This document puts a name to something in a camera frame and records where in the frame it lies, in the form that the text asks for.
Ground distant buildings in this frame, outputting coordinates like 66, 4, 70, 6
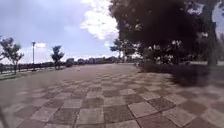
65, 56, 118, 66

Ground checkered paved plaza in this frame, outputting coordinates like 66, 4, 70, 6
0, 63, 224, 128

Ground small tree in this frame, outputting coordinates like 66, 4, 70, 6
0, 36, 25, 74
50, 44, 66, 70

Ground large dark tree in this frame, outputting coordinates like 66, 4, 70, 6
108, 0, 224, 67

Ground lamp pole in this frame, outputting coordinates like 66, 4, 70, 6
31, 40, 37, 70

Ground dark railing fence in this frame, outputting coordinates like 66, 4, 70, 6
0, 61, 68, 74

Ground planting strip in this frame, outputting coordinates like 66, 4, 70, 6
0, 70, 29, 82

